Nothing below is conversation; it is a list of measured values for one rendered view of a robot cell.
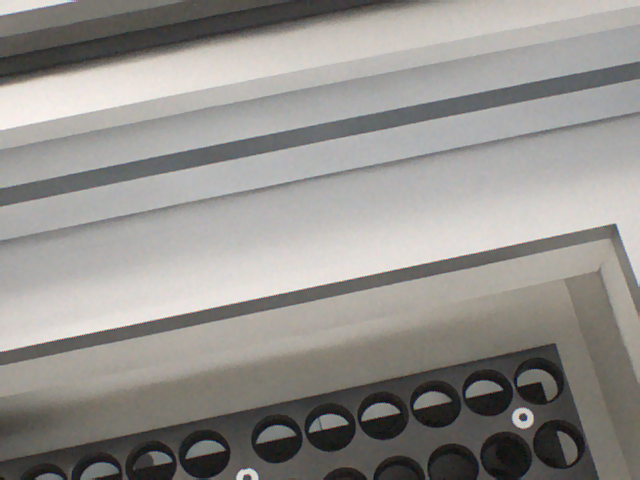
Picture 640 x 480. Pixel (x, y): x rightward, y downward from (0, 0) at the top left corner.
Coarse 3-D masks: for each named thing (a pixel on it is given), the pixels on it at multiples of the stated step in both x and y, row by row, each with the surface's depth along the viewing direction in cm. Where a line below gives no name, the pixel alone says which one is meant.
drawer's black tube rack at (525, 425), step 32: (384, 416) 37; (448, 416) 37; (512, 416) 34; (544, 416) 34; (576, 416) 34; (288, 448) 37; (416, 448) 34; (448, 448) 34; (480, 448) 34; (512, 448) 35; (544, 448) 37
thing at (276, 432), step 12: (264, 432) 39; (276, 432) 39; (288, 432) 39; (204, 444) 39; (216, 444) 39; (144, 456) 39; (156, 456) 39; (192, 456) 39; (96, 468) 39; (108, 468) 39
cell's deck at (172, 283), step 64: (576, 128) 33; (256, 192) 32; (320, 192) 32; (384, 192) 32; (448, 192) 32; (512, 192) 32; (576, 192) 32; (0, 256) 31; (64, 256) 31; (128, 256) 31; (192, 256) 31; (256, 256) 31; (320, 256) 31; (384, 256) 31; (448, 256) 31; (512, 256) 32; (576, 256) 33; (0, 320) 31; (64, 320) 31; (128, 320) 31; (192, 320) 31; (256, 320) 32; (320, 320) 33; (0, 384) 32
